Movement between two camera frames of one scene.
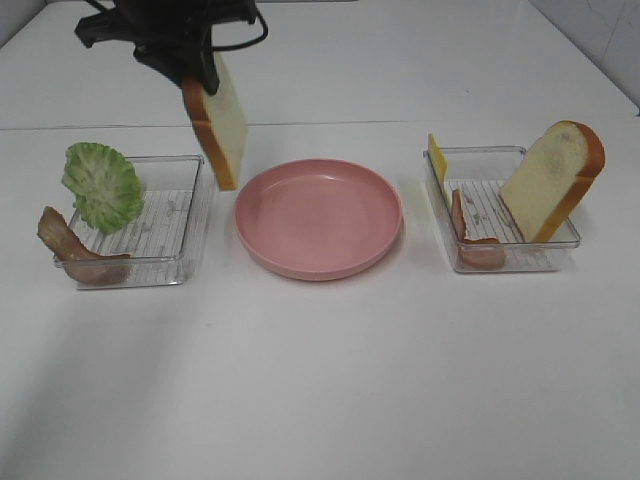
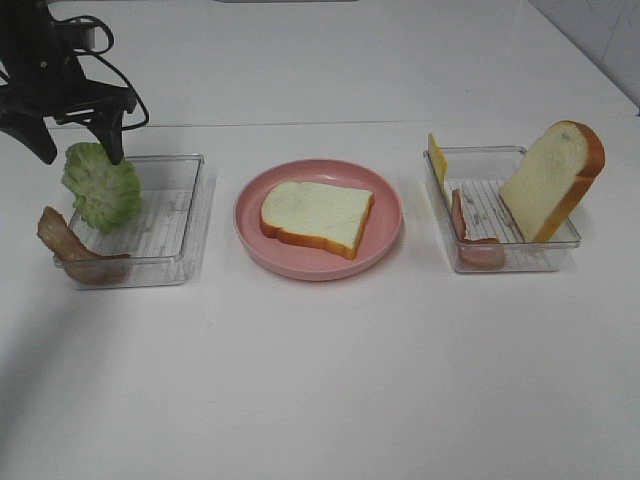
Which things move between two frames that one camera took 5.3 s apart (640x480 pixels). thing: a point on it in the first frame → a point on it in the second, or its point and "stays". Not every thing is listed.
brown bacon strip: (65, 243) stays
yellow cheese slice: (439, 164) stays
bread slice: (220, 124) → (315, 215)
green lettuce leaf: (105, 185) stays
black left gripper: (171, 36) → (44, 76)
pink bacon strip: (482, 252) stays
